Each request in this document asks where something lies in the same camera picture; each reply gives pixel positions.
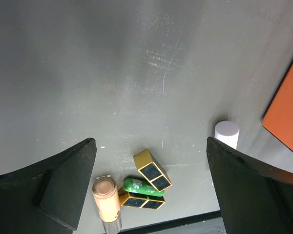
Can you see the green lip balm stick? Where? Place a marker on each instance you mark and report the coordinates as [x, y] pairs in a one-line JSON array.
[[139, 186]]

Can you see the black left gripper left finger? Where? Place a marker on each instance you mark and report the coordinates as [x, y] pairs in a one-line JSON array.
[[47, 197]]

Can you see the white cap mint tube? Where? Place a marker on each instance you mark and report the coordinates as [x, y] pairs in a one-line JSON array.
[[227, 132]]

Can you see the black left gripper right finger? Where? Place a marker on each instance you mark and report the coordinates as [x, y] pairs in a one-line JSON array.
[[254, 197]]

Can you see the orange plastic box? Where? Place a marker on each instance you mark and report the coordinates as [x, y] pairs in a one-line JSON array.
[[278, 119]]

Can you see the peach foundation tube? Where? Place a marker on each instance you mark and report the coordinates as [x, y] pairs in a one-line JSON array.
[[106, 197]]

